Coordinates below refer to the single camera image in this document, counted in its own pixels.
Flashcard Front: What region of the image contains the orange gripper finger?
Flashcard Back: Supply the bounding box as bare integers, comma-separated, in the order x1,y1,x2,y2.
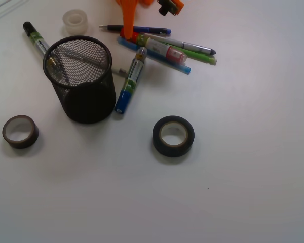
116,0,138,40

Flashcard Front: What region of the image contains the red cap marker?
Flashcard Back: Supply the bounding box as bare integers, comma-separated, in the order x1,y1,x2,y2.
120,28,187,65

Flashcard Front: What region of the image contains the blue cap marker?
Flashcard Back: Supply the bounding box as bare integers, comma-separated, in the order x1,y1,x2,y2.
115,47,147,114

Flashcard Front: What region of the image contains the dark blue pen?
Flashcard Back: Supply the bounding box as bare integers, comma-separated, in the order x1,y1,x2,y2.
99,25,172,35

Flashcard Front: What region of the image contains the silver pen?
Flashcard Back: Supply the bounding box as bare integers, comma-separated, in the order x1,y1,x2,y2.
144,33,216,55

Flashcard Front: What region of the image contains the white patterned pen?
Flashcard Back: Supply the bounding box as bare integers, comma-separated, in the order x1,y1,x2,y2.
62,48,128,77

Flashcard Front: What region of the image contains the black mesh pen holder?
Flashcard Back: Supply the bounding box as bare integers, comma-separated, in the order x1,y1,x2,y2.
43,35,116,124

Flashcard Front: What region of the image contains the green pen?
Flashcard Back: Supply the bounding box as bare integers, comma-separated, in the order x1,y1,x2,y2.
171,45,217,65

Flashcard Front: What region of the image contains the light blue pen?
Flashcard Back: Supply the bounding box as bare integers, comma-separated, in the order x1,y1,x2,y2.
117,37,191,75

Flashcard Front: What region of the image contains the clear white tape roll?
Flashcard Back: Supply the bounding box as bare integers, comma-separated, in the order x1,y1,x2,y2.
62,9,88,35

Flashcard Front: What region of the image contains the black cap marker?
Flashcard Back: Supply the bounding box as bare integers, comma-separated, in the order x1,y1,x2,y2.
22,21,71,86

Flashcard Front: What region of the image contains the black tape roll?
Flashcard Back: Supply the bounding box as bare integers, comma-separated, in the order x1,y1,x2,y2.
152,115,195,157

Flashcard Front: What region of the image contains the brown tape roll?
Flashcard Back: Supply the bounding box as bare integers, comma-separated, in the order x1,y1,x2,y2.
2,115,39,149

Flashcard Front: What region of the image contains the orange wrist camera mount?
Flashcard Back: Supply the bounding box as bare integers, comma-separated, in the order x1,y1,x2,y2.
157,0,184,16

